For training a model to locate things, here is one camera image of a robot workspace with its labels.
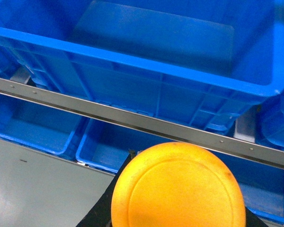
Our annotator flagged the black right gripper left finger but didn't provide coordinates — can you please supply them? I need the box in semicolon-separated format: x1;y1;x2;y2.
77;150;135;227

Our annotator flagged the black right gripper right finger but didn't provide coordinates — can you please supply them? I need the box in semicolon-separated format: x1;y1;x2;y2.
245;207;268;227

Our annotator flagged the yellow mushroom push button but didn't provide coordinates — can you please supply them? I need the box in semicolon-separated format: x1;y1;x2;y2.
111;142;246;227

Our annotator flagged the blue bin lower right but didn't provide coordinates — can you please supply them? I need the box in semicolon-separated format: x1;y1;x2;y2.
213;152;284;224

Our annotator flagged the blue bin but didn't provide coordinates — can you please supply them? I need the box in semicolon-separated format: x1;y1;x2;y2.
213;152;284;224
0;95;88;160
76;119;171;174

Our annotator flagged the blue bin lower middle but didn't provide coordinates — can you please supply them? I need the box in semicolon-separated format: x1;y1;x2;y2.
76;119;171;174

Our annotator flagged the blue bin lower left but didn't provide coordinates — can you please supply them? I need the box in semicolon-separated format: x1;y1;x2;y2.
0;95;88;160

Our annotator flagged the large blue plastic crate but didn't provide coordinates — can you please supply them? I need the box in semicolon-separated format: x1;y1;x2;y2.
0;0;284;132

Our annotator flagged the grey metal shelf rail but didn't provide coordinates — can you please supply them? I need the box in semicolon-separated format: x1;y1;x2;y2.
0;78;284;170

